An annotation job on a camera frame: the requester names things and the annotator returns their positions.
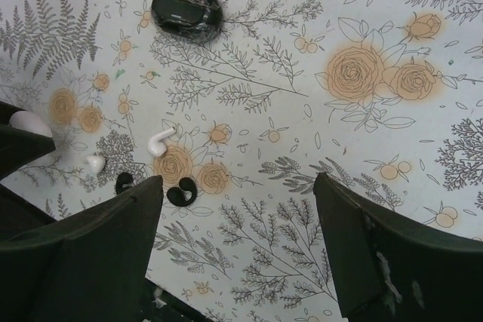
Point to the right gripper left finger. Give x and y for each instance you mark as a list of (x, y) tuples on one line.
[(90, 266)]

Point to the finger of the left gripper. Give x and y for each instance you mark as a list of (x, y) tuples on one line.
[(19, 147)]

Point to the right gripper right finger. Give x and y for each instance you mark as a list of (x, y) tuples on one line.
[(387, 267)]

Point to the white earbud charging case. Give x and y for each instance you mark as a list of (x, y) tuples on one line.
[(31, 122)]

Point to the black earbud charging case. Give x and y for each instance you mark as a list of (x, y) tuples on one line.
[(196, 20)]

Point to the white earbud left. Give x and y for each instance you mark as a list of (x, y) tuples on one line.
[(96, 163)]

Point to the white earbud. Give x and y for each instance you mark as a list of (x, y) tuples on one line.
[(96, 163), (156, 145)]

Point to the black earbud left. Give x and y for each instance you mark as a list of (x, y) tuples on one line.
[(123, 182)]

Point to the black earbud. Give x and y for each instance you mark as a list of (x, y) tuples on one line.
[(184, 194), (123, 182)]

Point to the black earbud right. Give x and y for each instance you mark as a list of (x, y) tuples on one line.
[(184, 194)]

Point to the white earbud right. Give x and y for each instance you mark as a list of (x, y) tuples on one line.
[(156, 145)]

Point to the floral table mat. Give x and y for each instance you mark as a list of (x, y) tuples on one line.
[(384, 96)]

